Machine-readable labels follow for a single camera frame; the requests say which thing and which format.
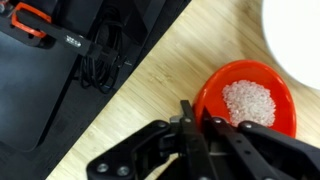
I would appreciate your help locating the white shallow bowl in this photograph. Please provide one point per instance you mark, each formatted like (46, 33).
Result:
(296, 36)

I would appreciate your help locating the white granules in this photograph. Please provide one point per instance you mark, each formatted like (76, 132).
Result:
(250, 103)

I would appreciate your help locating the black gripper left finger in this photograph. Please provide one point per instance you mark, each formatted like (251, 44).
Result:
(190, 150)

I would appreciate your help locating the orange plastic bowl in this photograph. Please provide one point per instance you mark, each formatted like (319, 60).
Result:
(213, 86)

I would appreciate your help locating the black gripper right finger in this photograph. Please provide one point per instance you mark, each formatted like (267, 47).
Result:
(260, 150)

